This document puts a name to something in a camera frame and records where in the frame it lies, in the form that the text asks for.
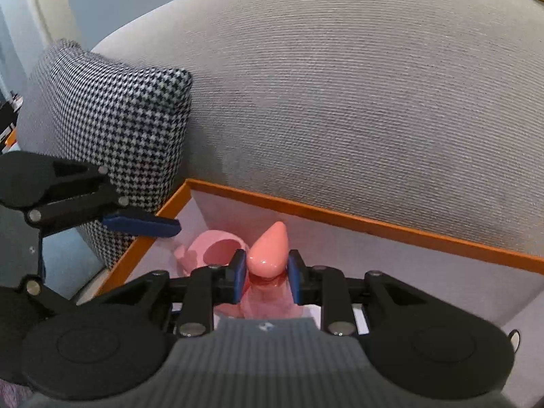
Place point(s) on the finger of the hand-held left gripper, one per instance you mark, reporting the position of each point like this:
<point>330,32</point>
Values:
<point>42,292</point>
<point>140,223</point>

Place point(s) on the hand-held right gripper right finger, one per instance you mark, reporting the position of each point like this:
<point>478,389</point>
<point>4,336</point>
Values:
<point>295,278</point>

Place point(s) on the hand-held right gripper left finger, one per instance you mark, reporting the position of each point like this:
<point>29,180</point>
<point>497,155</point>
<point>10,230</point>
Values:
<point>239,276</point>

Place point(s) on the pink cone-cap bottle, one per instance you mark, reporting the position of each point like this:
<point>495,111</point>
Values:
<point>265,255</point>

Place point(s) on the orange cardboard box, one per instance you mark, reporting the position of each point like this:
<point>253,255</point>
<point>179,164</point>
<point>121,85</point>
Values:
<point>382,263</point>

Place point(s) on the light blue padded surface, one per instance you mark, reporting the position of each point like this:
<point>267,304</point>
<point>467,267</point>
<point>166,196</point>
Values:
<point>72,263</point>

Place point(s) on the pink plastic cup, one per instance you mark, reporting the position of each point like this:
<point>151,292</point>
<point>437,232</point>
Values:
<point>199,248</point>

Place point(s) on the houndstooth pillow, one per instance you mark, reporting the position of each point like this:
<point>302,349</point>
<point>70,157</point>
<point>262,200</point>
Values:
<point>106,114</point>

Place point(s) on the white door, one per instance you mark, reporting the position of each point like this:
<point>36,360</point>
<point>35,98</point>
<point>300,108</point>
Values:
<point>51,8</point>

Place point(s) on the grey fabric sofa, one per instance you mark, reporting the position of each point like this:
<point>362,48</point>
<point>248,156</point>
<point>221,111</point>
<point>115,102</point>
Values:
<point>340,93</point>

